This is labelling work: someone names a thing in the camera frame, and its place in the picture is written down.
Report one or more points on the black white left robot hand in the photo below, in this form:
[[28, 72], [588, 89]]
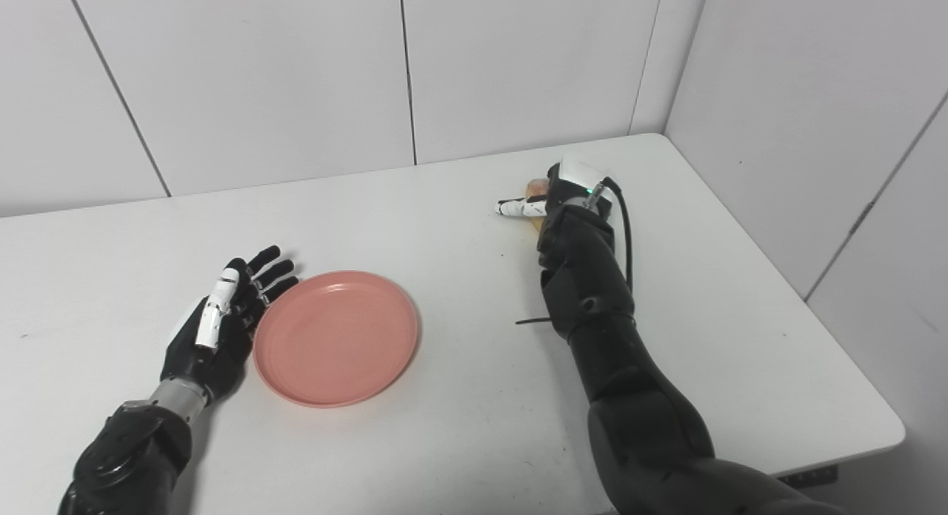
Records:
[[222, 359]]

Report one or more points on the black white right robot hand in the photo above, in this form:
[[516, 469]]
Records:
[[574, 178]]

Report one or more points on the sugared bread roll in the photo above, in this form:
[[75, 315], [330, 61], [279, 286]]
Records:
[[536, 187]]

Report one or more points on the pink round plate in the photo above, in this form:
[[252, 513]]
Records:
[[337, 339]]

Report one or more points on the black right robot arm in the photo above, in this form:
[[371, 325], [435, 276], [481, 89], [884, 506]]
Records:
[[622, 367]]

